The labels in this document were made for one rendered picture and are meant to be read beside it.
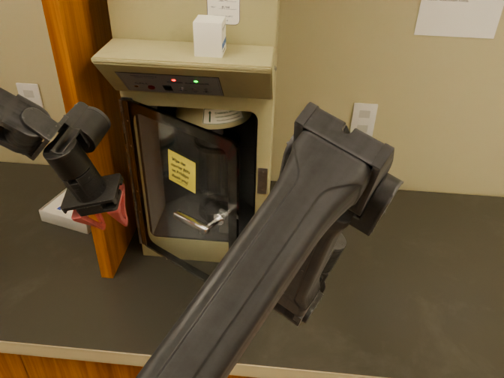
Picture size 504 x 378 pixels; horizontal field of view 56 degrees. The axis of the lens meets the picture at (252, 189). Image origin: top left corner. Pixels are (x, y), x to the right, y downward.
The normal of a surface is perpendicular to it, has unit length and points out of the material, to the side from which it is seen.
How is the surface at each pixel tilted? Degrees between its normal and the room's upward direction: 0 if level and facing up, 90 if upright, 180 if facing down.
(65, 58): 90
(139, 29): 90
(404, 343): 0
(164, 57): 0
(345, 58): 90
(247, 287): 33
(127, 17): 90
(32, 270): 0
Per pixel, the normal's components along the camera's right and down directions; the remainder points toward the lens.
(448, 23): -0.09, 0.56
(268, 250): -0.06, -0.38
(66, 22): 0.99, 0.07
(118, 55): 0.02, -0.82
